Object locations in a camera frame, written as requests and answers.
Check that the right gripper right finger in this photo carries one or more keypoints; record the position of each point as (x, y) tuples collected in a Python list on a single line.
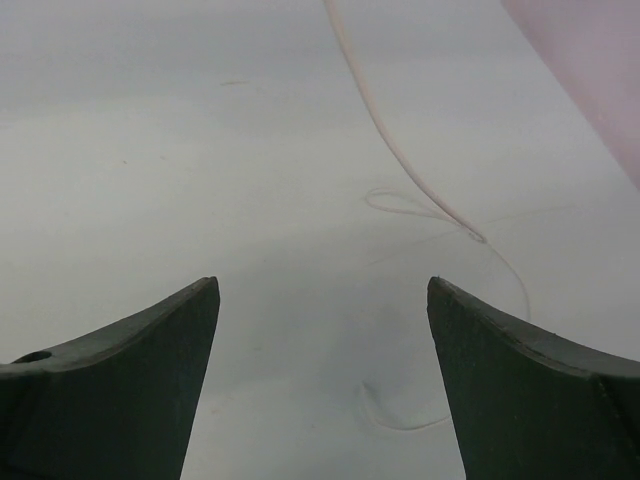
[(527, 403)]

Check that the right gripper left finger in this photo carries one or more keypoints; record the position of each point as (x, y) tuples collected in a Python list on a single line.
[(116, 403)]

